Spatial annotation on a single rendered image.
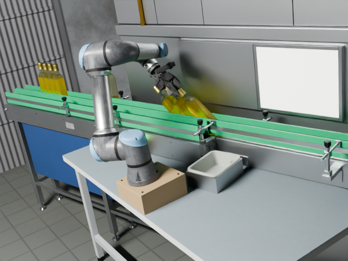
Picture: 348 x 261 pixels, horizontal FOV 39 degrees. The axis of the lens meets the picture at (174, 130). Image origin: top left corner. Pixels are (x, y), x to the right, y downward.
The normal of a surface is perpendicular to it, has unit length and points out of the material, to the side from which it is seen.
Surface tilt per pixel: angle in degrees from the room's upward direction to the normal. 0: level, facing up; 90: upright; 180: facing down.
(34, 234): 0
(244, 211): 0
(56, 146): 90
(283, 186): 0
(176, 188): 90
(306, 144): 90
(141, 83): 90
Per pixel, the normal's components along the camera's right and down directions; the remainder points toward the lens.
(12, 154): 0.56, 0.25
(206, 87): -0.63, 0.38
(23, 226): -0.14, -0.91
